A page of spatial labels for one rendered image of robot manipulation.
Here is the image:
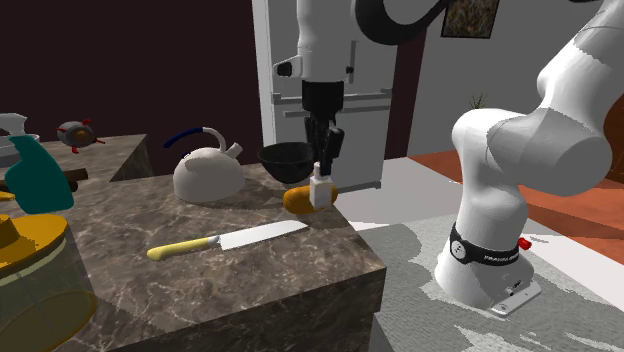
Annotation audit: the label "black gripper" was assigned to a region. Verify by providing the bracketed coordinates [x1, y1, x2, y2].
[301, 79, 346, 177]

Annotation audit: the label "grey refrigerator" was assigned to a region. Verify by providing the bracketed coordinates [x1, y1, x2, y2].
[251, 0, 399, 194]

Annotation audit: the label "black bowl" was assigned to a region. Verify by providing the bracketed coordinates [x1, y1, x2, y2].
[256, 141, 316, 185]

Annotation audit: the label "small white bottle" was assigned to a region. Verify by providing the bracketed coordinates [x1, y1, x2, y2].
[309, 161, 335, 211]

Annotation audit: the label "orange bread loaf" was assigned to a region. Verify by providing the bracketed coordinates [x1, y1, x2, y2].
[283, 183, 340, 216]

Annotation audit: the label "grey patterned robot stand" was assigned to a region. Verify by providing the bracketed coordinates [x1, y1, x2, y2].
[359, 213, 624, 352]

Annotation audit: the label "grey round thing red spikes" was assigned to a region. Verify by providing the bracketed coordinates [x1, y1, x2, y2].
[55, 118, 106, 155]

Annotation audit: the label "dark brown stick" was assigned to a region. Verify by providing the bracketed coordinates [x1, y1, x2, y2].
[0, 167, 90, 194]

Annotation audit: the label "teal spray bottle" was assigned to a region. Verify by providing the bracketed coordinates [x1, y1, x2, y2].
[0, 112, 76, 216]

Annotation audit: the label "grey pot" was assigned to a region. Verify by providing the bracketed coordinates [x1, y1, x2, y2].
[0, 132, 41, 170]

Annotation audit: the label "glass jar with yellow lid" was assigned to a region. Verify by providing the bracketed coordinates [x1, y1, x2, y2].
[0, 213, 99, 352]

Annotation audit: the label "knife with yellow handle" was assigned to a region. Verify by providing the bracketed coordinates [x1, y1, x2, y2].
[146, 219, 310, 262]

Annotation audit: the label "white kettle with blue handle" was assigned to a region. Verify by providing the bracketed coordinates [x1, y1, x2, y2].
[162, 126, 247, 205]

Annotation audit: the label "dark wall picture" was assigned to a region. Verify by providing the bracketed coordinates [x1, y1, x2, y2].
[440, 0, 501, 40]

